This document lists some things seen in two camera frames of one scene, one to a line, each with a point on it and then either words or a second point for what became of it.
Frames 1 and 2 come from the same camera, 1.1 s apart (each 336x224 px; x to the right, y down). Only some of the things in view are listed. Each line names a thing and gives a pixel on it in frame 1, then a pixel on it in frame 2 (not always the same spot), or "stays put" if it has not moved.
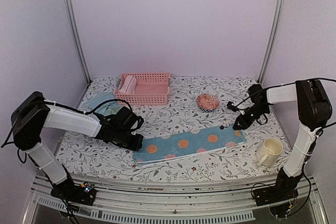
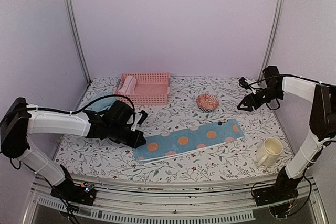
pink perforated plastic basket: [143, 88] stays put
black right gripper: [245, 124] to [255, 104]
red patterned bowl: [207, 103] stays put
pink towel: [128, 86] stays put
